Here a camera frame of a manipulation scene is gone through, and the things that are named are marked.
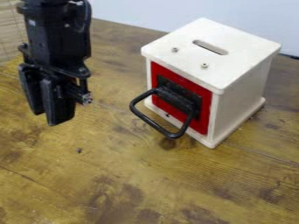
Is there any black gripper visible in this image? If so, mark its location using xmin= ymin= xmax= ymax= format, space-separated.
xmin=16 ymin=5 xmax=92 ymax=126

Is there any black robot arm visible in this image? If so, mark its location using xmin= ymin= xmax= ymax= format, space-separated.
xmin=16 ymin=0 xmax=92 ymax=126

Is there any red drawer front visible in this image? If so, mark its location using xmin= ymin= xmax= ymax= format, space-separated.
xmin=151 ymin=62 xmax=212 ymax=135

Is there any white wooden drawer box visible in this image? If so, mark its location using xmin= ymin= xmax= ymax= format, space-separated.
xmin=142 ymin=18 xmax=281 ymax=148

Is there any black metal drawer handle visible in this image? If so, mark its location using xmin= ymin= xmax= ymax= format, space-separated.
xmin=130 ymin=75 xmax=203 ymax=139

